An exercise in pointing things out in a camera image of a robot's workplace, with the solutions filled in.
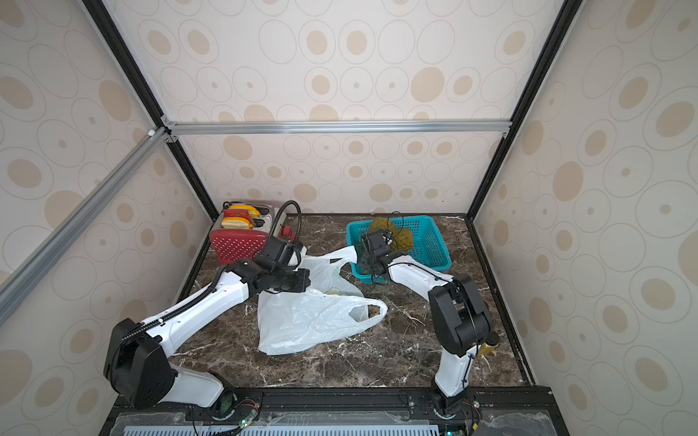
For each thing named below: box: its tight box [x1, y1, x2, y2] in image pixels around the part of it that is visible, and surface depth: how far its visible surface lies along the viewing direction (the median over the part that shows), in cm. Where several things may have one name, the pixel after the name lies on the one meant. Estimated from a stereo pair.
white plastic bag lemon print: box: [257, 246, 389, 357], surface depth 84 cm
